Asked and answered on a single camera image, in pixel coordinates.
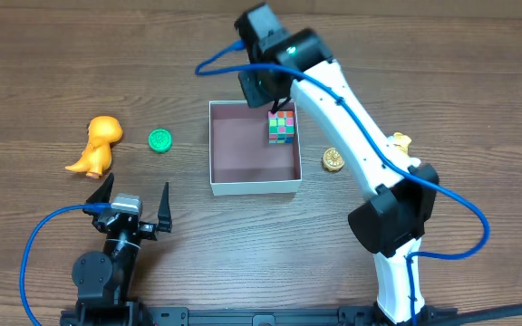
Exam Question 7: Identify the multicolour puzzle cube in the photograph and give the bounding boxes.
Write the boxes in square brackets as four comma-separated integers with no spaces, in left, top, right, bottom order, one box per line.
[267,110,295,144]

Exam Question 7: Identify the black thick cable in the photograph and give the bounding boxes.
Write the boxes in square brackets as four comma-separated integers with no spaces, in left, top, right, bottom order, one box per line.
[441,299,522,326]

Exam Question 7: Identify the green round disc toy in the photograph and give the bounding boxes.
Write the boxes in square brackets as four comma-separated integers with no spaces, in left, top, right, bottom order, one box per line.
[148,129,173,153]

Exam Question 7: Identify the orange dinosaur toy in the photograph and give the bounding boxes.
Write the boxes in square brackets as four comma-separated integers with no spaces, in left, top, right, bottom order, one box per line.
[65,116,123,178]

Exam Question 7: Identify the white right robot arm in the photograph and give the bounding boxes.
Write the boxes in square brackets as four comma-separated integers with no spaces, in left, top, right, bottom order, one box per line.
[234,4,439,324]

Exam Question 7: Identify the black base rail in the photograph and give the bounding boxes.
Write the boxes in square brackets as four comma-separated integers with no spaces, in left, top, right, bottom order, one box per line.
[59,302,459,326]

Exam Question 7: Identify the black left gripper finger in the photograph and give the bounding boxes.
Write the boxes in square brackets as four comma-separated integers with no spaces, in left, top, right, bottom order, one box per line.
[86,173,114,204]
[157,182,172,233]

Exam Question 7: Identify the white duck toy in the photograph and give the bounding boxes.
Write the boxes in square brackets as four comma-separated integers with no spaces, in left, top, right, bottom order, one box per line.
[391,132,412,156]

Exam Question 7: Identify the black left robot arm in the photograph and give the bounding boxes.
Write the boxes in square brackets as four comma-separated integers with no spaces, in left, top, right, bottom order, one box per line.
[72,174,172,305]

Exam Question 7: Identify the white cardboard box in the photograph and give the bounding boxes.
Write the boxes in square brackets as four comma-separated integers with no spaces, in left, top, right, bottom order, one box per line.
[208,101,303,196]

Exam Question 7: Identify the yellow round disc toy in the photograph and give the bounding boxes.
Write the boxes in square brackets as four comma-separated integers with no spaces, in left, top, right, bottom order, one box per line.
[322,148,345,173]

